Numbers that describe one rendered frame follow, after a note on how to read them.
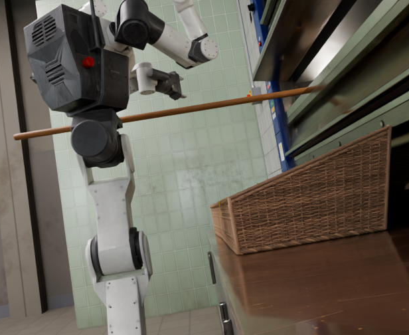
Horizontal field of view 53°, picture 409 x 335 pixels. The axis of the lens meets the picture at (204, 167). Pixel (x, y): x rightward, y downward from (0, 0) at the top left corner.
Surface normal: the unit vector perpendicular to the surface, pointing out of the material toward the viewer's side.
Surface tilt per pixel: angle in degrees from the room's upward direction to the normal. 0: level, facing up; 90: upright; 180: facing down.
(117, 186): 80
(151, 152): 90
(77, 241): 90
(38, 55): 105
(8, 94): 90
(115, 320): 68
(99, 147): 90
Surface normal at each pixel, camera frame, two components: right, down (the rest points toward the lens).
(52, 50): -0.48, 0.26
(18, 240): 0.03, -0.11
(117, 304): -0.04, -0.47
